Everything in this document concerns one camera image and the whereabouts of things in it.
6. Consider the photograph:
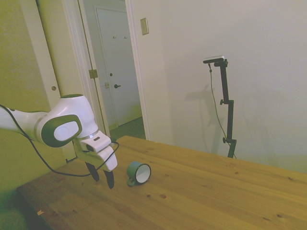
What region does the white open door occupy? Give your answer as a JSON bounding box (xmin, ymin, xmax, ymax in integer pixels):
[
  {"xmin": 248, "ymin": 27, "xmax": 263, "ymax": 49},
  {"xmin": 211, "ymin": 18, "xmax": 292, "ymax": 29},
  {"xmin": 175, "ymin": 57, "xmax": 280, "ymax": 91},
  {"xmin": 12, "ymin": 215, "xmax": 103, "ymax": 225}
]
[{"xmin": 23, "ymin": 0, "xmax": 83, "ymax": 163}]

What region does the teal enamel mug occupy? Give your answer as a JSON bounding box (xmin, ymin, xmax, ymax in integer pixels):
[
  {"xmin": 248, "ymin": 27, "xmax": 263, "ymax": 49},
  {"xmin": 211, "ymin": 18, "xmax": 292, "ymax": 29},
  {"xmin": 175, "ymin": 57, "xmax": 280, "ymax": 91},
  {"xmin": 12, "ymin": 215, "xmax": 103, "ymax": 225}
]
[{"xmin": 126, "ymin": 161, "xmax": 152, "ymax": 187}]

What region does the white door frame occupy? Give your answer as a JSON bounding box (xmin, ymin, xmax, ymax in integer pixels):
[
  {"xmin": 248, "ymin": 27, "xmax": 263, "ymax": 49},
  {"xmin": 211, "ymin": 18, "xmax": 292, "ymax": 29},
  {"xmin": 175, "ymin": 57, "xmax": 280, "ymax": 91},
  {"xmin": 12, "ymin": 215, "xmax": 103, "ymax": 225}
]
[{"xmin": 61, "ymin": 0, "xmax": 151, "ymax": 141}]

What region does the black jointed camera stand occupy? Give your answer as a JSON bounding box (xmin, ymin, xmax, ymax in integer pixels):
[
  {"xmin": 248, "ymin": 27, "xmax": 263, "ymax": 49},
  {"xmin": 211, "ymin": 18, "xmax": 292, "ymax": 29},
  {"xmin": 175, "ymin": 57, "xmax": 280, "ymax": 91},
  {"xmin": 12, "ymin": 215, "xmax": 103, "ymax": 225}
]
[{"xmin": 213, "ymin": 59, "xmax": 237, "ymax": 159}]

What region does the silver stereo camera bar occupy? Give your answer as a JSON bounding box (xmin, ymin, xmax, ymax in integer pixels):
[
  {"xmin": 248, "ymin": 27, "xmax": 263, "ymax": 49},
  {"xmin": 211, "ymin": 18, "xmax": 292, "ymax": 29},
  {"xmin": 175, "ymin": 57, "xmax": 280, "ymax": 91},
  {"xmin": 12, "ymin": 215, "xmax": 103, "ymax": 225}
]
[{"xmin": 203, "ymin": 55, "xmax": 226, "ymax": 64}]

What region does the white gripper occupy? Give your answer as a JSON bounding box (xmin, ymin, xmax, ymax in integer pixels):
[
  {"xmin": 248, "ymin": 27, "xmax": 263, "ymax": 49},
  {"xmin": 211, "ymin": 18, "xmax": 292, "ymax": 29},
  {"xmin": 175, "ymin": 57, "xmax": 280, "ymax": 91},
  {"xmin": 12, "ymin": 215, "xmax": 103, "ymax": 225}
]
[{"xmin": 74, "ymin": 140, "xmax": 118, "ymax": 190}]

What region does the white closed door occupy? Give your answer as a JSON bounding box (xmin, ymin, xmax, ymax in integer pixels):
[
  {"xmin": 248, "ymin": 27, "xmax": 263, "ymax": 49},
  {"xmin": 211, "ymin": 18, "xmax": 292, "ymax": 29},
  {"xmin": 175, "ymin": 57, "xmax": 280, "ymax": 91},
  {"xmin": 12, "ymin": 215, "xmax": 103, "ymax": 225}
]
[{"xmin": 95, "ymin": 7, "xmax": 142, "ymax": 128}]

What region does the beige light switch plate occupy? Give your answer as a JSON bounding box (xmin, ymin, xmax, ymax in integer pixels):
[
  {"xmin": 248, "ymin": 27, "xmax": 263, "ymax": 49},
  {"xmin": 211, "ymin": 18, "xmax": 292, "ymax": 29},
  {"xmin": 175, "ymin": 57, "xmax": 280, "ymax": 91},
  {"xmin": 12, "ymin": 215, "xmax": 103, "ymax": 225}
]
[{"xmin": 140, "ymin": 17, "xmax": 149, "ymax": 36}]

